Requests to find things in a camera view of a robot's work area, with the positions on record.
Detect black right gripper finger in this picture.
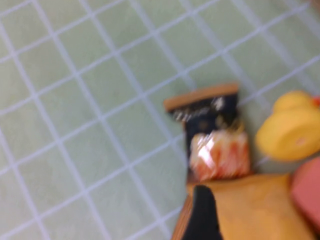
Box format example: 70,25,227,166
183,185,224,240

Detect black orange snack packet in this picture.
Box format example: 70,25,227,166
163,83,251,183

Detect brown gold snack packet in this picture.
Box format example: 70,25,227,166
171,173,317,240

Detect orange foam cube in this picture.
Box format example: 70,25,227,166
290,157,320,235

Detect yellow rubber duck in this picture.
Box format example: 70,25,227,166
254,89,320,162

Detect green checked tablecloth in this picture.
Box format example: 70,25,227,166
0,0,320,240

